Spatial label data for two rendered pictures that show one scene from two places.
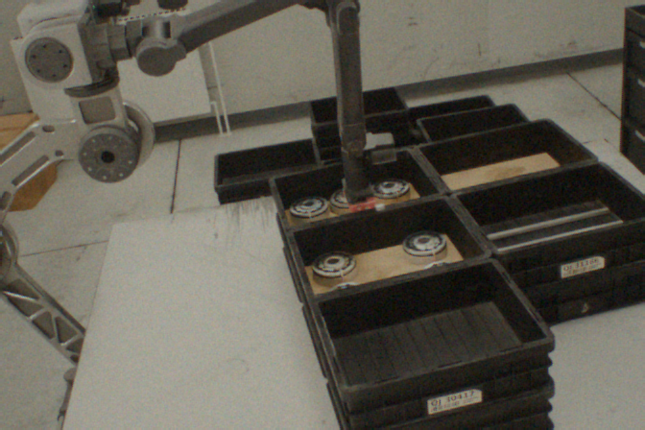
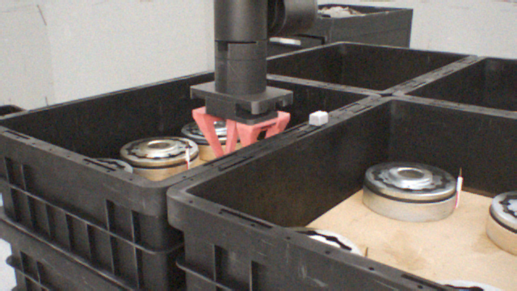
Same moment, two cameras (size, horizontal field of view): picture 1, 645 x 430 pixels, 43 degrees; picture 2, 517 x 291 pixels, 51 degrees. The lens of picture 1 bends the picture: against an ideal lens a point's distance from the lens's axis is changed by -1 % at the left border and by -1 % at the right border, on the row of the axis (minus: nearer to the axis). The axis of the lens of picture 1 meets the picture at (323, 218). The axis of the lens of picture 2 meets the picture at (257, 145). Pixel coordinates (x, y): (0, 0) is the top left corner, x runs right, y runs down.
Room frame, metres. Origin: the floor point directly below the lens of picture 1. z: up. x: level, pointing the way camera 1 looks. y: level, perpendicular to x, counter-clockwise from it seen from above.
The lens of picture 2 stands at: (1.35, 0.30, 1.10)
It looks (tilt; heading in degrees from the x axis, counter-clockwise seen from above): 19 degrees down; 316
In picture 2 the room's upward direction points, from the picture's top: straight up
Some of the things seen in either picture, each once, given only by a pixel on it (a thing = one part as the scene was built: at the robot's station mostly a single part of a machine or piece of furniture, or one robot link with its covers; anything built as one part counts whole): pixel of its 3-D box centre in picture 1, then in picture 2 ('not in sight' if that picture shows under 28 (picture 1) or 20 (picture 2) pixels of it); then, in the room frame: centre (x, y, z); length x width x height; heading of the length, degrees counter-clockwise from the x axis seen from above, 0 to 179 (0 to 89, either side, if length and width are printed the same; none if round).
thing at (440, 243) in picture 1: (424, 242); (409, 179); (1.64, -0.22, 0.86); 0.10 x 0.10 x 0.01
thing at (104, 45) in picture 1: (107, 44); not in sight; (1.61, 0.37, 1.45); 0.09 x 0.08 x 0.12; 2
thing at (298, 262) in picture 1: (384, 247); (443, 175); (1.55, -0.12, 0.92); 0.40 x 0.30 x 0.02; 97
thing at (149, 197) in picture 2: (353, 189); (198, 116); (1.85, -0.09, 0.92); 0.40 x 0.30 x 0.02; 97
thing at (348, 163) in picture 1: (356, 155); (244, 14); (1.78, -0.10, 1.04); 0.07 x 0.06 x 0.07; 92
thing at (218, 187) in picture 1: (275, 212); not in sight; (2.81, 0.18, 0.37); 0.40 x 0.30 x 0.45; 92
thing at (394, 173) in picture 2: (423, 241); (409, 175); (1.64, -0.22, 0.86); 0.05 x 0.05 x 0.01
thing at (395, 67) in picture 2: (502, 174); (355, 96); (1.90, -0.48, 0.87); 0.40 x 0.30 x 0.11; 97
